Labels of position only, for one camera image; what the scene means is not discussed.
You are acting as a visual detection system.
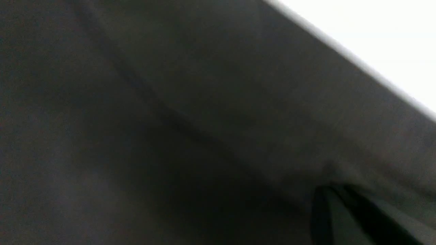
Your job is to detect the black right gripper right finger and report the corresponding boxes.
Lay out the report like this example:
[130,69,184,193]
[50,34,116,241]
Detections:
[341,185,436,245]

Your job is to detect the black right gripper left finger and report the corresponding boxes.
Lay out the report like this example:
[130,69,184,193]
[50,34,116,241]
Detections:
[310,185,375,245]

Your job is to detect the gray long-sleeve top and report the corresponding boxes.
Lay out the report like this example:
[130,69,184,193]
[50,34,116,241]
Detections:
[1,0,435,245]

